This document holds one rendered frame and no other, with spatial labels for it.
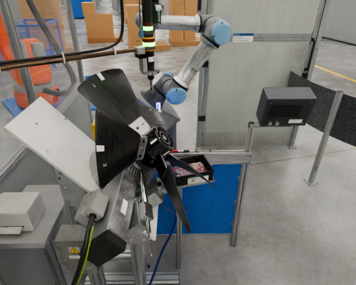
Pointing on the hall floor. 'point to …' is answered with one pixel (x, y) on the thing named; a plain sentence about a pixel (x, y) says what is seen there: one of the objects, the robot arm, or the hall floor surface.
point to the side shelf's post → (55, 263)
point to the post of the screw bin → (178, 237)
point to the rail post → (239, 204)
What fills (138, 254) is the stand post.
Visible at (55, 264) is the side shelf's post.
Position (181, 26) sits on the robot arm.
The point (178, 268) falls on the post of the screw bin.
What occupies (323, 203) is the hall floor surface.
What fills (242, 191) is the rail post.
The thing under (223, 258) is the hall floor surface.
